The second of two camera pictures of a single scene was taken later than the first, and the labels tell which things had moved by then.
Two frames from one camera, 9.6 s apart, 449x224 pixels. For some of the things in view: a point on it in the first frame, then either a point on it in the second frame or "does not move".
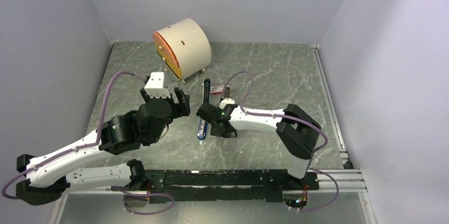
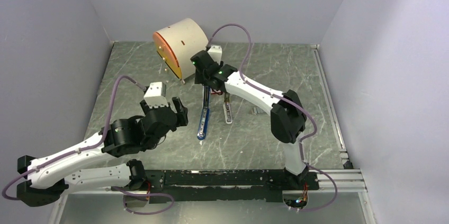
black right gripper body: (215, 131) to (200, 79)
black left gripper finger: (186, 98) to (184, 113)
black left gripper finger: (179, 95) to (179, 108)
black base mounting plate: (185, 186) does not move
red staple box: (216, 89) does not move
